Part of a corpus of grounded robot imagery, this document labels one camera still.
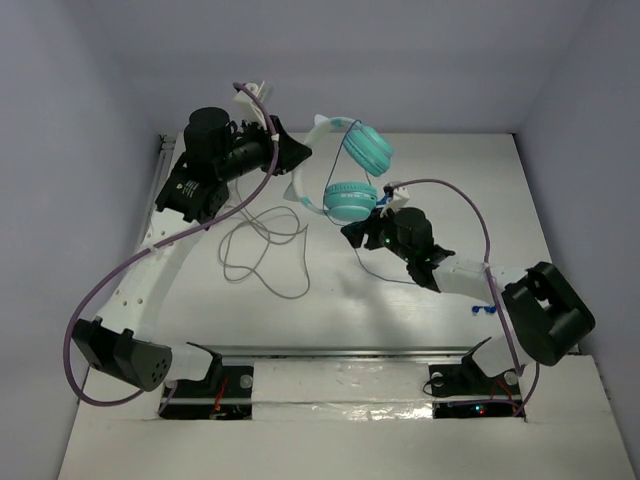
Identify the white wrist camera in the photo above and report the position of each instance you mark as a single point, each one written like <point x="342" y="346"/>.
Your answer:
<point x="397" y="196"/>
<point x="250" y="112"/>

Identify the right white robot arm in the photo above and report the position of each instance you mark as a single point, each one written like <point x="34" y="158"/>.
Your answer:
<point x="546" y="317"/>

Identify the teal white cat-ear headphones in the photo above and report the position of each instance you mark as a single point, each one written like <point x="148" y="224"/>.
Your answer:
<point x="350" y="201"/>

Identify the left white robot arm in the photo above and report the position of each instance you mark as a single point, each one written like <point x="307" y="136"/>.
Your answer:
<point x="119" y="340"/>

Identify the aluminium mounting rail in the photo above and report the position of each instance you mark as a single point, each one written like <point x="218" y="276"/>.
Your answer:
<point x="359" y="352"/>

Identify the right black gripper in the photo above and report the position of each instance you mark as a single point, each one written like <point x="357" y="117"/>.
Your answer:
<point x="357" y="230"/>

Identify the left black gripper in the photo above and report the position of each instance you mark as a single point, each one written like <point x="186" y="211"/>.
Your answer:
<point x="275" y="150"/>

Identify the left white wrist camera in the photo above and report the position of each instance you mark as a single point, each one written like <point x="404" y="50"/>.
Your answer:
<point x="250" y="112"/>

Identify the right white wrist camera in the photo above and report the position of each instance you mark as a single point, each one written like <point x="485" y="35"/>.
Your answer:
<point x="397" y="196"/>

